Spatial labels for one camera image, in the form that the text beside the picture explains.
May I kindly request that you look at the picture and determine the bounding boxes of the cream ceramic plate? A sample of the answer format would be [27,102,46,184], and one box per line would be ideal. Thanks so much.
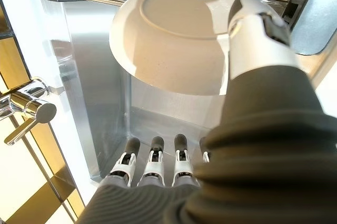
[109,0,264,96]

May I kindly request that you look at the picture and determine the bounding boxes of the black dish drying rack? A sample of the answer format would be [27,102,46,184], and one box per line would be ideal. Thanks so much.
[35,0,337,56]

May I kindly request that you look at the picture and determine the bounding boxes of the right robot hand black glove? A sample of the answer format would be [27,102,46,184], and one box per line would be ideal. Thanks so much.
[76,0,337,224]

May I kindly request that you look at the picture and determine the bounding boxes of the chrome gooseneck kitchen faucet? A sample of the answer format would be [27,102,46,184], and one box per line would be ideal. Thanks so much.
[0,76,57,146]

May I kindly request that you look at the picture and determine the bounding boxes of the stainless steel sink basin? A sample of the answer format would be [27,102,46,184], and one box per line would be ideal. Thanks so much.
[47,0,230,185]

